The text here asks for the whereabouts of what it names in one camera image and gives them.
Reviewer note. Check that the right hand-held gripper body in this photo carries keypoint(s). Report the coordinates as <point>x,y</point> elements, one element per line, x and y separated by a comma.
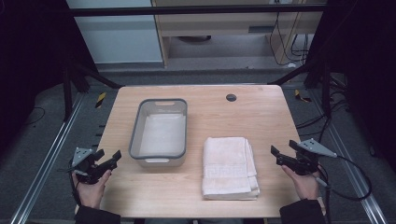
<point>306,158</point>

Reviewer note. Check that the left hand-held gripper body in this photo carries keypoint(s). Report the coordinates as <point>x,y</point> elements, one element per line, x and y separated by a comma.
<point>84,163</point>

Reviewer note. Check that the person's right hand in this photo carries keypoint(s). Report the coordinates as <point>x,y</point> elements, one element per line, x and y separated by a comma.
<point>303,185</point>

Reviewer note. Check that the person's left hand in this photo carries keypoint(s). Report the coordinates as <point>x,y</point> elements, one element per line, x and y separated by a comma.
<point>91,191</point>

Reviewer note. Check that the yellow black tape marker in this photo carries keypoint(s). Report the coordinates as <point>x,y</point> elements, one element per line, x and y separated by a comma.
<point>301,96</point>
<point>100,100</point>

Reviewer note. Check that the folded white towel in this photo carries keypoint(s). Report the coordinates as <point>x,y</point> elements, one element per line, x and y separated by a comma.
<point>229,168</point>

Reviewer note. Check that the grey plastic basin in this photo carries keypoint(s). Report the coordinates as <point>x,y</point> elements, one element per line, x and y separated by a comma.
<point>162,133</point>

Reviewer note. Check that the black metal stand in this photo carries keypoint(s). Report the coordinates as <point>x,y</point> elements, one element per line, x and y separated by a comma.
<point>316,76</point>
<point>79,77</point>

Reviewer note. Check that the black curtain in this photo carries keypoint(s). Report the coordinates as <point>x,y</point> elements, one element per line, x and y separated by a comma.
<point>31,62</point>
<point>364,62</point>

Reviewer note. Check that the white cabinet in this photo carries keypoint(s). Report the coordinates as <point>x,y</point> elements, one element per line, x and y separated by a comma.
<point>118,37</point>

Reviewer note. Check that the light wooden desk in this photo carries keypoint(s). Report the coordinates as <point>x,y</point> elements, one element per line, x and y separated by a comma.
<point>218,23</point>

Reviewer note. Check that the aluminium floor rail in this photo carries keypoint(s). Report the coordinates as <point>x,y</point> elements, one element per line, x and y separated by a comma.
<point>49,155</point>
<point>351,168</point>

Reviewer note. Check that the black metal frame bar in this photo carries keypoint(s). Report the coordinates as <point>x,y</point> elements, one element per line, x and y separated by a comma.
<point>186,10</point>

